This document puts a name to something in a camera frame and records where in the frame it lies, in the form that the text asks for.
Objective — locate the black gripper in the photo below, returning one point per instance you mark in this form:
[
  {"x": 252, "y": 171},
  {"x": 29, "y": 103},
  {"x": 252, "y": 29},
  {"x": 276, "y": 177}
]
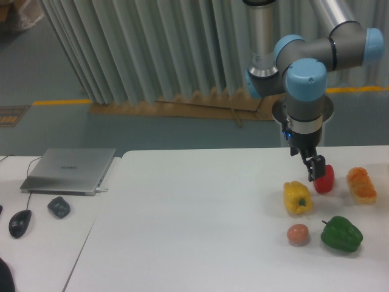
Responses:
[{"x": 302, "y": 138}]

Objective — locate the yellow bell pepper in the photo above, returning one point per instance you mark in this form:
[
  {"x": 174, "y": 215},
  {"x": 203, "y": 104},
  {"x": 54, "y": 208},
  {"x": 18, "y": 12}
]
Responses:
[{"x": 297, "y": 198}]

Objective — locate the black computer mouse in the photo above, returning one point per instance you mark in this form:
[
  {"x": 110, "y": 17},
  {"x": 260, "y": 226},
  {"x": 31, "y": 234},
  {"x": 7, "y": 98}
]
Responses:
[{"x": 19, "y": 223}]

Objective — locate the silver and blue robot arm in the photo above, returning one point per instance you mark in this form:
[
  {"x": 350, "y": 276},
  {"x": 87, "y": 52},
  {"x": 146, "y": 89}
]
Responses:
[{"x": 298, "y": 69}]

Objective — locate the black sleeved forearm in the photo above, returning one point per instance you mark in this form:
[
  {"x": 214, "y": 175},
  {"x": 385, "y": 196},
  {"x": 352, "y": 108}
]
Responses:
[{"x": 6, "y": 279}]

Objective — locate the red bell pepper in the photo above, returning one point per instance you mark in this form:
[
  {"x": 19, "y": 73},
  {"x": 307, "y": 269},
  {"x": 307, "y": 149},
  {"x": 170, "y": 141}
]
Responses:
[{"x": 325, "y": 184}]

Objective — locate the green bell pepper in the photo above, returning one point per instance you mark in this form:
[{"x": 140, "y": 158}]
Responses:
[{"x": 339, "y": 233}]

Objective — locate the orange bread loaf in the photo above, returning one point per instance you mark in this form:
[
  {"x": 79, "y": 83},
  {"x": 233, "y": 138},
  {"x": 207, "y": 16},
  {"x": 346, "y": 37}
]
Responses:
[{"x": 361, "y": 186}]

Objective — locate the brown egg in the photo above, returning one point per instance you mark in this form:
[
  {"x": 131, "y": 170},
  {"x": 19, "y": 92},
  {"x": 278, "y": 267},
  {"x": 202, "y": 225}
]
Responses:
[{"x": 298, "y": 233}]

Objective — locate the brown cardboard sheet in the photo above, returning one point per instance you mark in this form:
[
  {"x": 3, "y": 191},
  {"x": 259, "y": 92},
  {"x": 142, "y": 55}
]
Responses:
[{"x": 263, "y": 111}]

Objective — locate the pale green folding curtain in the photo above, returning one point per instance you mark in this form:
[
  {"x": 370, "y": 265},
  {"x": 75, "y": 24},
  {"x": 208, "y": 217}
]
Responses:
[{"x": 143, "y": 50}]

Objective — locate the silver closed laptop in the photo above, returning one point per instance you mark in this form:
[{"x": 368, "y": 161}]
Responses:
[{"x": 69, "y": 171}]

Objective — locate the black small controller device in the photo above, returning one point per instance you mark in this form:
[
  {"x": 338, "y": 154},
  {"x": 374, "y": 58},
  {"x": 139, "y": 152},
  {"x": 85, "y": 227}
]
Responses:
[{"x": 59, "y": 207}]

